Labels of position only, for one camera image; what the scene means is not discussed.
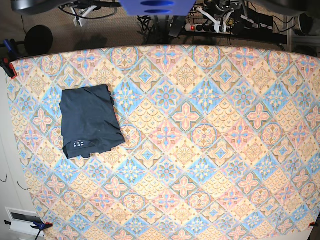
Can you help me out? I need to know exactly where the dark navy t-shirt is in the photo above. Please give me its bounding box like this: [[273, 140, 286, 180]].
[[59, 84, 125, 159]]

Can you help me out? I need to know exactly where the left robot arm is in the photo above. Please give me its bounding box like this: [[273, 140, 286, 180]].
[[249, 0, 320, 19]]

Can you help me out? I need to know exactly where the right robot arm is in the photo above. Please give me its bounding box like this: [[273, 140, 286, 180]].
[[10, 0, 122, 16]]

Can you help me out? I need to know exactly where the patterned colourful tablecloth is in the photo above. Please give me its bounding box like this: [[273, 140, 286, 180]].
[[6, 45, 320, 240]]

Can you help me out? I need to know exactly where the black round stool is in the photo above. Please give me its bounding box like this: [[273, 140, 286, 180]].
[[24, 25, 53, 56]]

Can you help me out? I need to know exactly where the blue clamp lower left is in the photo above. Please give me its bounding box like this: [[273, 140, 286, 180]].
[[3, 219, 53, 238]]

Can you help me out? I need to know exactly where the red black clamp upper left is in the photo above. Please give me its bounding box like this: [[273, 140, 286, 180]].
[[0, 39, 18, 79]]

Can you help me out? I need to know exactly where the white power strip red switch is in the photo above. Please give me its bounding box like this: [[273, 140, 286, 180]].
[[184, 23, 233, 36]]

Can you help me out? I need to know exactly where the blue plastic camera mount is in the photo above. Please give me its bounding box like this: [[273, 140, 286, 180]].
[[118, 0, 196, 16]]

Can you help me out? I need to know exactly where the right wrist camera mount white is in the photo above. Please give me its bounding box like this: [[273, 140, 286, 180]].
[[71, 5, 97, 27]]

